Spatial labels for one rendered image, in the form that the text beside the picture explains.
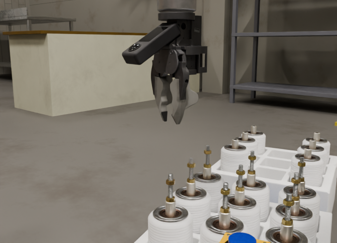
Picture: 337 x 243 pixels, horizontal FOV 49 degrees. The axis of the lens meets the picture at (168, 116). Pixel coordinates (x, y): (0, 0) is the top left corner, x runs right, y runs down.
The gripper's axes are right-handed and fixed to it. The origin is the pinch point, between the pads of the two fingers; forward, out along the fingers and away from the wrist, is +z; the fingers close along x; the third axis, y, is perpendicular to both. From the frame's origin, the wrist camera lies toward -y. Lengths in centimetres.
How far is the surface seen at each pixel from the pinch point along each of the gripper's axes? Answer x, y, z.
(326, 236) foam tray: -20.1, 29.6, 28.3
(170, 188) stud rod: -0.3, 0.3, 15.2
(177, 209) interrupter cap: 0.3, 2.8, 20.9
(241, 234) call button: -23.9, -6.3, 13.3
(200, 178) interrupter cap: 10.6, 20.3, 21.0
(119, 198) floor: 62, 28, 46
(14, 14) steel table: 499, 139, -54
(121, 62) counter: 249, 153, 5
